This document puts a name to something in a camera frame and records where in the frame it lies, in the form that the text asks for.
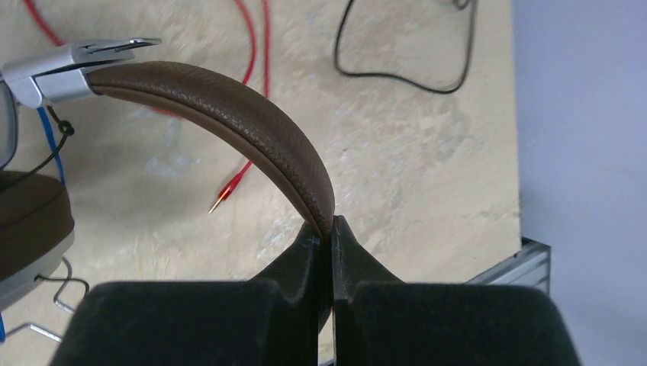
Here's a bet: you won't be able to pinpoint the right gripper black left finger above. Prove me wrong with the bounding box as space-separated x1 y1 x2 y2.
52 225 331 365

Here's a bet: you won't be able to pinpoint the black thin cable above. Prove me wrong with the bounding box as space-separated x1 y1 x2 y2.
333 0 478 95

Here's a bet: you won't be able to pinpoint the brown leather silver headphones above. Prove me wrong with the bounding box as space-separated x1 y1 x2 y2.
0 37 336 345

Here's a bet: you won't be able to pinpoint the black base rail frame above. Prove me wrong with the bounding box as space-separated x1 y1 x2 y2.
467 238 552 294

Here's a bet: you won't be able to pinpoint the red audio cable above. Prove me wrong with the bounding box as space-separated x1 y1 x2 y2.
22 0 272 215

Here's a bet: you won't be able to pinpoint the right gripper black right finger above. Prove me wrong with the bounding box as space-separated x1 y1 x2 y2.
331 216 581 365

